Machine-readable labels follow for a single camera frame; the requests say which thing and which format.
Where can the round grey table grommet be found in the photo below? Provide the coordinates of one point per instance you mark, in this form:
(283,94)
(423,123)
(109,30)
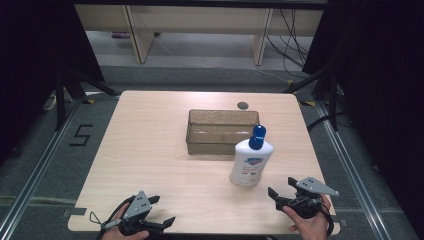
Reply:
(242,105)

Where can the black curtain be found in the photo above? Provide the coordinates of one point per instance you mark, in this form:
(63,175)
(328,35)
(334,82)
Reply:
(36,66)
(383,83)

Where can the black metal stand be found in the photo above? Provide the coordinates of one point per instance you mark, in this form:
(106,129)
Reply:
(331,96)
(61,96)

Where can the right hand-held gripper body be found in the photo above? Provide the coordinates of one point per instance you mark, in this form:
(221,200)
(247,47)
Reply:
(308,196)

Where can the small purple object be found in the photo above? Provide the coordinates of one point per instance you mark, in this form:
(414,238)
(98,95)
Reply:
(120,35)

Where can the beige wooden desk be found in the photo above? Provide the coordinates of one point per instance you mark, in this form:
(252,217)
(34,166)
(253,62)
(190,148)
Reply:
(200,20)

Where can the metal floor rail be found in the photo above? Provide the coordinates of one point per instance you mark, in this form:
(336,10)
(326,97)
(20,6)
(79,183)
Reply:
(36,173)
(353,173)

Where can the person's right hand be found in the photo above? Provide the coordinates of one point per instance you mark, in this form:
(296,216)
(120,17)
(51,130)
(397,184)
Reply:
(310,226)

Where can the clear brown plastic box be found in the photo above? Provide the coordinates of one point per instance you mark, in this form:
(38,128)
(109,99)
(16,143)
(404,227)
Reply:
(220,131)

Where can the white bottle with blue cap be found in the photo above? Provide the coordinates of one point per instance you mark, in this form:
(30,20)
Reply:
(250,160)

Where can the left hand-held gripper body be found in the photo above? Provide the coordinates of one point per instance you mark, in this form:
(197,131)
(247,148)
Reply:
(138,206)

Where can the person's left hand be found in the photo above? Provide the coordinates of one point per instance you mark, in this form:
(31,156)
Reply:
(115,233)

